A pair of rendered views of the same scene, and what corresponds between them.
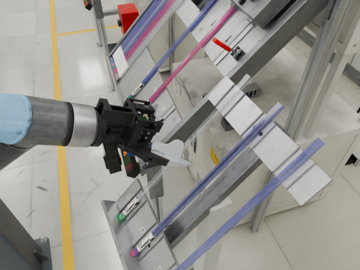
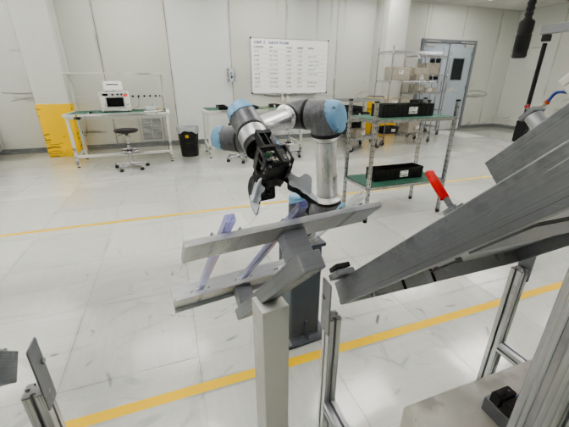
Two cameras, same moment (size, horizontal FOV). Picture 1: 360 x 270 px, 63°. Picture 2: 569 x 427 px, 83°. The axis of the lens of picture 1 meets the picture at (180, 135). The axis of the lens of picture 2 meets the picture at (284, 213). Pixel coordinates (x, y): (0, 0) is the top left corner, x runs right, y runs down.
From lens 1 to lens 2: 80 cm
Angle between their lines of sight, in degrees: 73
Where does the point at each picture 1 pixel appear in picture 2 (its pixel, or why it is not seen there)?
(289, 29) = (515, 196)
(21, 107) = (238, 106)
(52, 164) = (409, 319)
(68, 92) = (523, 307)
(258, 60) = (456, 230)
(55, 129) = (236, 124)
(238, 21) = not seen: hidden behind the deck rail
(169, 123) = not seen: hidden behind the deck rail
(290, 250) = not seen: outside the picture
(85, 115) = (251, 128)
